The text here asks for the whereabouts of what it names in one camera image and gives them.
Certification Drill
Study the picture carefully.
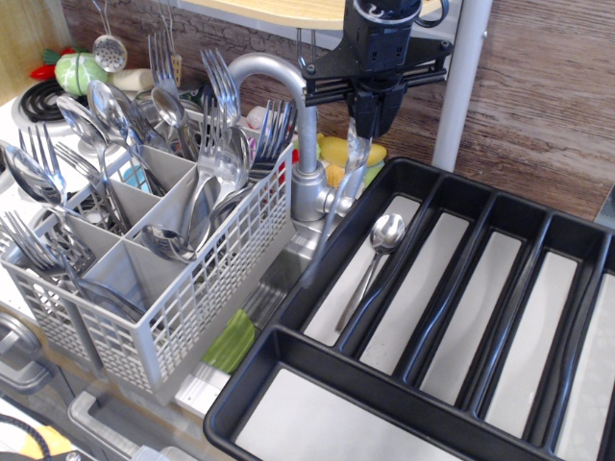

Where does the silver toy faucet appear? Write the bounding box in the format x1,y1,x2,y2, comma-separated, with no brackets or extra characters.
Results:
229,52,365,222

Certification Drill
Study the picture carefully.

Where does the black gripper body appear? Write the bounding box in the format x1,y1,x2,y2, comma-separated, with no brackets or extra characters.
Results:
302,1,453,138

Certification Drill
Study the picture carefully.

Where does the tall silver fork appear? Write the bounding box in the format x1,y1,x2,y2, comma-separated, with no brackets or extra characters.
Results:
201,49,241,126

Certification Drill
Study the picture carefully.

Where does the silver fork left back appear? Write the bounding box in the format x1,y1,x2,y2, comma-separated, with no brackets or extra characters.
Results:
18,124,66,190

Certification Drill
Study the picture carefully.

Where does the silver fork front left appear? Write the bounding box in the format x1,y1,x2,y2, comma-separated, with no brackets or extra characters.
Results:
1,212,143,323

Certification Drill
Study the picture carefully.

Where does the large silver spoon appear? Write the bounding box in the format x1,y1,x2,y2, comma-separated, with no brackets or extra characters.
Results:
57,95,130,233
187,126,250,250

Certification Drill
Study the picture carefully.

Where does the small silver strainer ladle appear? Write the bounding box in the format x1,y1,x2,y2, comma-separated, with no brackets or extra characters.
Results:
92,0,128,73

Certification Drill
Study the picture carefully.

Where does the large silver spoon centre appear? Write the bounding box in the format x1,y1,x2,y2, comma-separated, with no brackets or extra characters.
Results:
187,126,250,250

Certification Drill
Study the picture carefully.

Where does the yellow toy object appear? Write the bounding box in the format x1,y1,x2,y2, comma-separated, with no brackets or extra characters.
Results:
18,425,73,460

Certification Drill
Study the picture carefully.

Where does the red toy pepper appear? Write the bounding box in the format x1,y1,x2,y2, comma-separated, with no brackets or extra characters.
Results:
30,47,76,81

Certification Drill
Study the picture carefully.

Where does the black stove coil burner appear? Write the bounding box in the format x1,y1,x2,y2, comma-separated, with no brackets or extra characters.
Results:
19,79,64,123

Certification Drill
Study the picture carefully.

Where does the white shelf post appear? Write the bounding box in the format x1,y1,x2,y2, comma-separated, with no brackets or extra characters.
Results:
431,0,493,172

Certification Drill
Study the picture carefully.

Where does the large silver spoon back left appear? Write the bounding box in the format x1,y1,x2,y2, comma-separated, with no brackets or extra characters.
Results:
57,95,130,233

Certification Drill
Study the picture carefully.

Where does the silver fork right back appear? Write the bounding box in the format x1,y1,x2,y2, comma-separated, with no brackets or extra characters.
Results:
248,100,297,185

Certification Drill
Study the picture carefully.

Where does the grey plastic cutlery basket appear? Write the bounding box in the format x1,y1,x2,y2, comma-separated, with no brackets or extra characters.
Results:
0,108,297,407

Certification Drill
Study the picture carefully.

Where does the black cutlery tray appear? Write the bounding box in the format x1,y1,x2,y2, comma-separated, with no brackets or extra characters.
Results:
203,158,614,460

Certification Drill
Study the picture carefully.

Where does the silver fork far back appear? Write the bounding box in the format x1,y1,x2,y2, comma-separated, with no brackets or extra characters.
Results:
148,32,180,99

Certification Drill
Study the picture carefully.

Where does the silver fork centre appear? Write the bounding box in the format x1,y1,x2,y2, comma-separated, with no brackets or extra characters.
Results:
181,97,226,239

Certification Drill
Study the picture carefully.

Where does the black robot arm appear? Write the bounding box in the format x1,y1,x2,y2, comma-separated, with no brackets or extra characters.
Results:
300,1,454,138

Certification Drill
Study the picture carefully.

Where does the silver spoon low front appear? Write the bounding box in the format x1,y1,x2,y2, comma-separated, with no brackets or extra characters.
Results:
140,225,196,263

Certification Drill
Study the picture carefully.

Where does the light wooden shelf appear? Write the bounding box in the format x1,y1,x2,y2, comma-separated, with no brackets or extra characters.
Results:
181,0,453,32

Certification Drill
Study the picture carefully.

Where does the grey drawer handle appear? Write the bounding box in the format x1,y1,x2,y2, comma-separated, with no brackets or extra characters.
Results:
67,391,140,460

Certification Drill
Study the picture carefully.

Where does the green toy vegetable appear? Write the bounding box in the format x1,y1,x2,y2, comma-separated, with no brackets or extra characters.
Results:
202,309,257,375

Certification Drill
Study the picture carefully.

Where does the green toy cabbage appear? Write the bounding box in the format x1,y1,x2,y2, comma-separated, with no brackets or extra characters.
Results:
55,52,108,96

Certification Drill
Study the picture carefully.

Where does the small silver spoon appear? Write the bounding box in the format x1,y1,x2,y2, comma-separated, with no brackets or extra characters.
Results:
301,116,372,288

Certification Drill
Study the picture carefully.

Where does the silver spoon in tray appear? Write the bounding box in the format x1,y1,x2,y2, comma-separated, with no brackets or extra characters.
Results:
334,213,406,332

